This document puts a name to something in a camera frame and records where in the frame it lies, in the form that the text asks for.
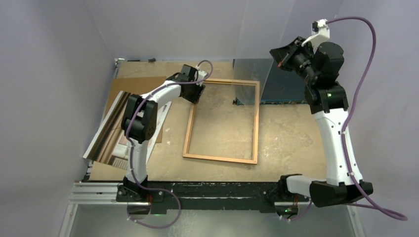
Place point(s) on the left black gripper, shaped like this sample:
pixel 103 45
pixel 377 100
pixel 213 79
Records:
pixel 194 98

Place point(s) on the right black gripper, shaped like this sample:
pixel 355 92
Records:
pixel 284 56

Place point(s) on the brown cardboard backing board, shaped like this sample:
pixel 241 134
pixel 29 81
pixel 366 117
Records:
pixel 137 86

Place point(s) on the plant photo print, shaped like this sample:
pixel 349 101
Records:
pixel 109 145

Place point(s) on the clear acrylic sheet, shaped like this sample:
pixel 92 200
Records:
pixel 262 29

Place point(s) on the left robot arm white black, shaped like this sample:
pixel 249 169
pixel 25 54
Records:
pixel 140 120

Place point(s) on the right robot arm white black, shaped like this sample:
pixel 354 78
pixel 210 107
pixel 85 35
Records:
pixel 319 68

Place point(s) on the black mounting plate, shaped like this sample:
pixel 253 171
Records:
pixel 212 204

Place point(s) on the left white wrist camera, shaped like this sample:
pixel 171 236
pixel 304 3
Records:
pixel 201 75

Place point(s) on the dark blue network switch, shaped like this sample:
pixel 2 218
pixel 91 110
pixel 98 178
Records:
pixel 284 85

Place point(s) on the aluminium rail base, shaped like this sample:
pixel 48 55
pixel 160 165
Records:
pixel 264 192

